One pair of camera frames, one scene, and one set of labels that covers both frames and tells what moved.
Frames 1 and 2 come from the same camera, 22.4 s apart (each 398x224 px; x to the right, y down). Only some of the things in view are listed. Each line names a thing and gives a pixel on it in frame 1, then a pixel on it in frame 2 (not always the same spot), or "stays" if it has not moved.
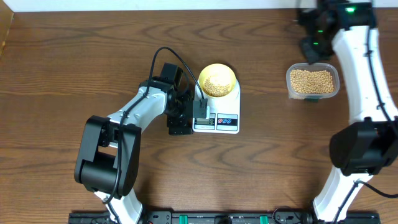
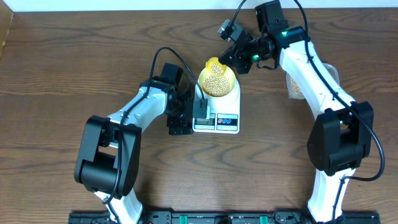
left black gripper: (175, 124) stays
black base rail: (226, 217) stays
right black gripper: (311, 56) to (236, 60)
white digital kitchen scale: (224, 113) stays
